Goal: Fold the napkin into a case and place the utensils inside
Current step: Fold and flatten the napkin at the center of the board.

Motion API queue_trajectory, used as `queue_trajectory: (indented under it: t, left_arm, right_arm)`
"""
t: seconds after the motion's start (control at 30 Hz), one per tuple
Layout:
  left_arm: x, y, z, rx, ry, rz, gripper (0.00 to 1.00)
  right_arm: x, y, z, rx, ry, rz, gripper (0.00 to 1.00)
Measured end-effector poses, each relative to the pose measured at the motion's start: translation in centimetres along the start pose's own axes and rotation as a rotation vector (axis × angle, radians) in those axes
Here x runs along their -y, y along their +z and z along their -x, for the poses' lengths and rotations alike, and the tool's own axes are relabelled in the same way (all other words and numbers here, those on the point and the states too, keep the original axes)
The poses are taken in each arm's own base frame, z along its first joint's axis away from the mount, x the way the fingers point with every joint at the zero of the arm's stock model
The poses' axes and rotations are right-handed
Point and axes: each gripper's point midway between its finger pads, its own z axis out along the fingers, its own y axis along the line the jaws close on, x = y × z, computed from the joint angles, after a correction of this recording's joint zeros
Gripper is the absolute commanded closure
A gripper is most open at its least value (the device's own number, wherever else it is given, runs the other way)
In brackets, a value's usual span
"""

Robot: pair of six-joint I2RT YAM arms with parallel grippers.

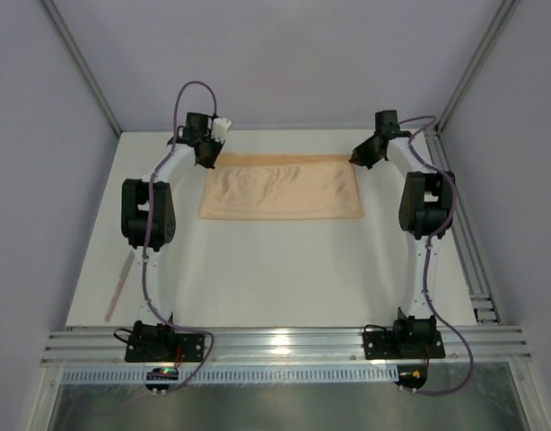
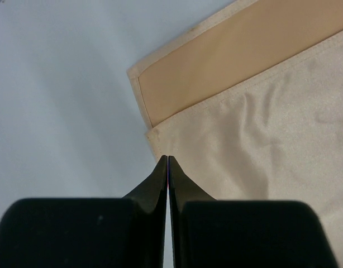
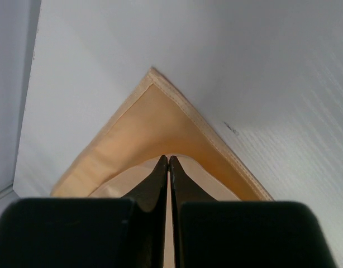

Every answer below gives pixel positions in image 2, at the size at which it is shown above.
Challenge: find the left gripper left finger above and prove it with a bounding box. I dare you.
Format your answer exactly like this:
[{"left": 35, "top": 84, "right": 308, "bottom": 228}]
[{"left": 0, "top": 156, "right": 168, "bottom": 267}]

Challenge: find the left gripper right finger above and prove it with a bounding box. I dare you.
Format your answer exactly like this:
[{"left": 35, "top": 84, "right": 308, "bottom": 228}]
[{"left": 168, "top": 156, "right": 338, "bottom": 267}]

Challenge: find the orange cloth napkin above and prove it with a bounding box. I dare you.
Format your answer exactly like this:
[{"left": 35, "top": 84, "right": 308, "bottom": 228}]
[{"left": 126, "top": 0, "right": 343, "bottom": 218}]

